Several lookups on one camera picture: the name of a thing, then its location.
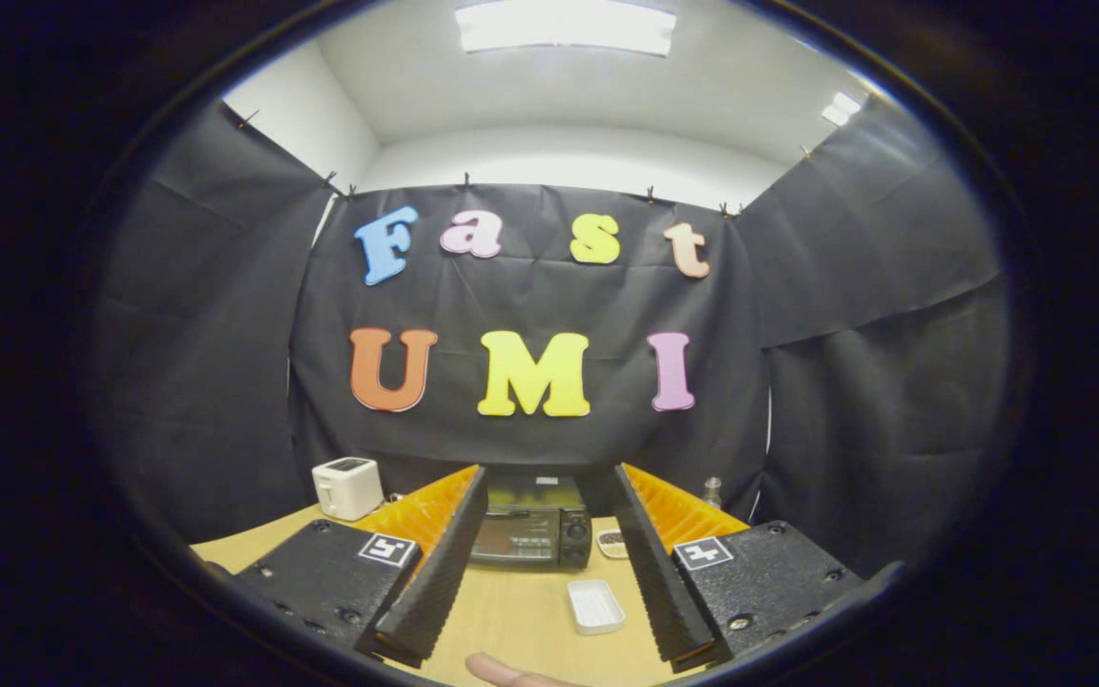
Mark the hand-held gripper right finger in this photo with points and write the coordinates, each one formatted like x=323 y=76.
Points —
x=664 y=582

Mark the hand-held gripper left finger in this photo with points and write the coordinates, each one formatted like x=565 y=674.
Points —
x=430 y=582

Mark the black toaster oven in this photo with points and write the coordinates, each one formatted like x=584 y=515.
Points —
x=530 y=549

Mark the white bread toaster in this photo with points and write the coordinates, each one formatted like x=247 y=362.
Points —
x=347 y=491

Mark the white divided dish of grains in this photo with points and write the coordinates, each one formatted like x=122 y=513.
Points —
x=610 y=544

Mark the white rectangular tray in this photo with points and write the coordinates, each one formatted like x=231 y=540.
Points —
x=595 y=608

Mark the clear glass bottle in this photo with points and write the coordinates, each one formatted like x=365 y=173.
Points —
x=713 y=491

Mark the row of black clips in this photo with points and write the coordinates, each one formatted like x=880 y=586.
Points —
x=466 y=179

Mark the small ceiling light panel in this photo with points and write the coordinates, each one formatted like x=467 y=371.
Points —
x=842 y=108

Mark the large ceiling light panel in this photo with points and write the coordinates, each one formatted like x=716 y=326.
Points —
x=564 y=27

